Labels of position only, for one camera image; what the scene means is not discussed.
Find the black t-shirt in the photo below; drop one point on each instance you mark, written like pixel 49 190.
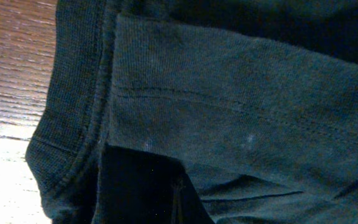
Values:
pixel 257 100

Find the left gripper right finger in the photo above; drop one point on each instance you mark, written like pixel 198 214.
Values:
pixel 188 206

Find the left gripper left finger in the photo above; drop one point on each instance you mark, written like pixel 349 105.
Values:
pixel 137 187

